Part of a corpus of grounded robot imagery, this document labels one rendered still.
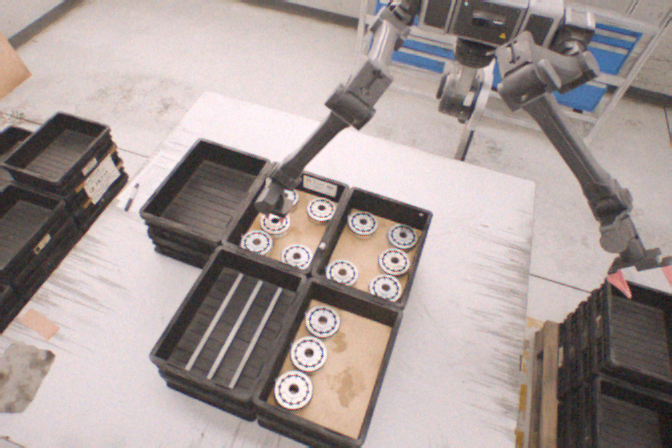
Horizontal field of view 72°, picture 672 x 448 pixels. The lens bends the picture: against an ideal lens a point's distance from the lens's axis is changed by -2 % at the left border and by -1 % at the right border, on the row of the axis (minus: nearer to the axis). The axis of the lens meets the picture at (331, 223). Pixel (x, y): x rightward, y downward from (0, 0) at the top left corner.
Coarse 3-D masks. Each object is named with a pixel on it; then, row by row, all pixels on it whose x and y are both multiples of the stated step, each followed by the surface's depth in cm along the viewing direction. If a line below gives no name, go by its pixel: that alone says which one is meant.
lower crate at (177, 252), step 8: (152, 240) 164; (160, 240) 158; (160, 248) 165; (168, 248) 163; (176, 248) 159; (184, 248) 157; (168, 256) 166; (176, 256) 166; (184, 256) 163; (192, 256) 162; (200, 256) 157; (208, 256) 155; (192, 264) 165; (200, 264) 164
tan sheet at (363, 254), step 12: (384, 228) 167; (348, 240) 162; (360, 240) 163; (372, 240) 163; (384, 240) 163; (336, 252) 159; (348, 252) 159; (360, 252) 160; (372, 252) 160; (360, 264) 157; (372, 264) 157; (324, 276) 153; (360, 276) 154; (372, 276) 154; (360, 288) 151
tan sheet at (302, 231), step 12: (300, 192) 174; (300, 204) 170; (336, 204) 172; (300, 216) 167; (252, 228) 162; (300, 228) 164; (312, 228) 164; (324, 228) 165; (276, 240) 160; (288, 240) 160; (300, 240) 161; (312, 240) 161; (276, 252) 157; (312, 252) 158
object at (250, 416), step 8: (160, 376) 131; (168, 384) 139; (176, 384) 131; (184, 392) 138; (192, 392) 134; (200, 392) 129; (200, 400) 137; (208, 400) 137; (216, 400) 128; (224, 408) 136; (232, 408) 132; (240, 408) 127; (240, 416) 135; (248, 416) 131
